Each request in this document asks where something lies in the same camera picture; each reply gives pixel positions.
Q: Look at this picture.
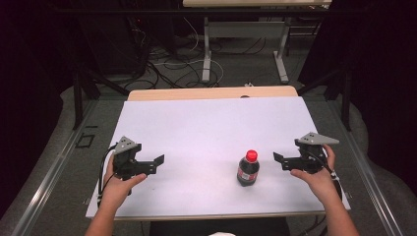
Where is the person's right hand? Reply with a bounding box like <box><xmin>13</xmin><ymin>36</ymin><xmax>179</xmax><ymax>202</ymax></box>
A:
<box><xmin>289</xmin><ymin>144</ymin><xmax>342</xmax><ymax>202</ymax></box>

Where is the wooden table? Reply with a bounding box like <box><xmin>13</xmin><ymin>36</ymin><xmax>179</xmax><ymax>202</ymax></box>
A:
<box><xmin>86</xmin><ymin>85</ymin><xmax>351</xmax><ymax>222</ymax></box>

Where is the black metal stand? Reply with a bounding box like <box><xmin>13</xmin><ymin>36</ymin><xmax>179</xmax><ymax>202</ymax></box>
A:
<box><xmin>295</xmin><ymin>65</ymin><xmax>354</xmax><ymax>133</ymax></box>
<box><xmin>72</xmin><ymin>63</ymin><xmax>131</xmax><ymax>131</ymax></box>

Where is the red bottle cap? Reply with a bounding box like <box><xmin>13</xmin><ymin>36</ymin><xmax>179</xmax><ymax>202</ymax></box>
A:
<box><xmin>245</xmin><ymin>148</ymin><xmax>260</xmax><ymax>163</ymax></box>

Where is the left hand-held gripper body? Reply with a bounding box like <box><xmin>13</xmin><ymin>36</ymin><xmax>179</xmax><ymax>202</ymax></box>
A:
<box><xmin>112</xmin><ymin>135</ymin><xmax>149</xmax><ymax>182</ymax></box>

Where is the person's left hand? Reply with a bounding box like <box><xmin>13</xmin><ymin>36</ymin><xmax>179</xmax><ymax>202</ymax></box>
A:
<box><xmin>98</xmin><ymin>153</ymin><xmax>149</xmax><ymax>211</ymax></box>

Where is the person's dark clothing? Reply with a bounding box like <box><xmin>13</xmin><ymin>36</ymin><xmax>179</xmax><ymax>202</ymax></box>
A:
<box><xmin>149</xmin><ymin>217</ymin><xmax>291</xmax><ymax>236</ymax></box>

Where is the white floor cable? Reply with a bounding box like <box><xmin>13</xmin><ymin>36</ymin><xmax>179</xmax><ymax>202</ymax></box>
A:
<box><xmin>152</xmin><ymin>58</ymin><xmax>225</xmax><ymax>88</ymax></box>

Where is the bundle of black floor cables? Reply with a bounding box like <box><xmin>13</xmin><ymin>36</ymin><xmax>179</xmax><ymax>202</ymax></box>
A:
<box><xmin>129</xmin><ymin>18</ymin><xmax>225</xmax><ymax>90</ymax></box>

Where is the dark cola bottle red label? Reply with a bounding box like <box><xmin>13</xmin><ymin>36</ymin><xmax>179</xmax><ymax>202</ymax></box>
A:
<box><xmin>236</xmin><ymin>156</ymin><xmax>261</xmax><ymax>188</ymax></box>

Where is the black equipment cabinet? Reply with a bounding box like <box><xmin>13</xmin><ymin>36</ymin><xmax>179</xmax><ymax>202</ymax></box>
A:
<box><xmin>78</xmin><ymin>13</ymin><xmax>150</xmax><ymax>77</ymax></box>

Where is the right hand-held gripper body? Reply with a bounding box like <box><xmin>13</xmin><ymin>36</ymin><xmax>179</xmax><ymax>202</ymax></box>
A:
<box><xmin>289</xmin><ymin>132</ymin><xmax>340</xmax><ymax>175</ymax></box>

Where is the white table cover board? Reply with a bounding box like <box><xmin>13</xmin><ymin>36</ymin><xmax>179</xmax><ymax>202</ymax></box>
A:
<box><xmin>85</xmin><ymin>95</ymin><xmax>351</xmax><ymax>220</ymax></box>

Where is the dark curtain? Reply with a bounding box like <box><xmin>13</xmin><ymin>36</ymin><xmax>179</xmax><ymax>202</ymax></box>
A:
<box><xmin>0</xmin><ymin>0</ymin><xmax>78</xmax><ymax>219</ymax></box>
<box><xmin>297</xmin><ymin>0</ymin><xmax>417</xmax><ymax>196</ymax></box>

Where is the black horizontal bar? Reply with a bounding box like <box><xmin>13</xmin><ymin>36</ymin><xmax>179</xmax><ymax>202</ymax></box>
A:
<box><xmin>52</xmin><ymin>7</ymin><xmax>330</xmax><ymax>15</ymax></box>

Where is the white desk with metal legs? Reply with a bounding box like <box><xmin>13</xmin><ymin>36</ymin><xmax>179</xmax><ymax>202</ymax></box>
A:
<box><xmin>182</xmin><ymin>0</ymin><xmax>333</xmax><ymax>85</ymax></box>

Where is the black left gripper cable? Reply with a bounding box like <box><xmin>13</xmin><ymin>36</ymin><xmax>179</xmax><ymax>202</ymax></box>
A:
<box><xmin>96</xmin><ymin>143</ymin><xmax>119</xmax><ymax>209</ymax></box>

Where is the grey floor rail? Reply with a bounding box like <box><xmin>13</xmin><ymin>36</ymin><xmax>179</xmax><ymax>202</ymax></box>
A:
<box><xmin>9</xmin><ymin>98</ymin><xmax>100</xmax><ymax>236</ymax></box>
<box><xmin>327</xmin><ymin>100</ymin><xmax>405</xmax><ymax>236</ymax></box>

